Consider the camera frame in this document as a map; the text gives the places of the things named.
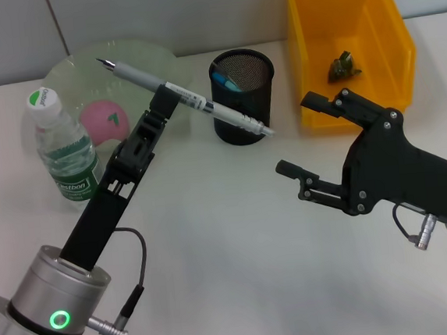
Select pink peach ball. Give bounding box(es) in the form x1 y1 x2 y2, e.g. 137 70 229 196
79 98 133 146

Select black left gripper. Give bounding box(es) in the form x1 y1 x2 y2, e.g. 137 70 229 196
51 136 165 275

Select black mesh pen cup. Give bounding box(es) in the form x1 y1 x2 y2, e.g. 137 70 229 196
207 46 282 149

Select silver ballpoint pen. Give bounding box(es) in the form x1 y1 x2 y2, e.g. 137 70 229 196
95 42 276 151

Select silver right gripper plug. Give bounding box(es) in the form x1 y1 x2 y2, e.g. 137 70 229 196
413 213 442 252

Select green plastic wrapper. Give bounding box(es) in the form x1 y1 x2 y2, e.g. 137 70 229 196
325 48 365 84

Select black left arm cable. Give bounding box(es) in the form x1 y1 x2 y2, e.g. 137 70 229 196
79 224 156 335

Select clear water bottle green label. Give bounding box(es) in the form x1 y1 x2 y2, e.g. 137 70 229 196
24 82 109 216

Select yellow plastic storage bin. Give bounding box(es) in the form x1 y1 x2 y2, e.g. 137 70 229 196
285 0 424 132

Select translucent green glass fruit plate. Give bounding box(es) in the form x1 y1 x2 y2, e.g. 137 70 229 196
38 31 202 157

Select blue scissors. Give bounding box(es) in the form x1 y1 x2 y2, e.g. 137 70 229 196
211 69 243 95

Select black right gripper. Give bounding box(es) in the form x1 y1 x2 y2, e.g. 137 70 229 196
268 78 447 241

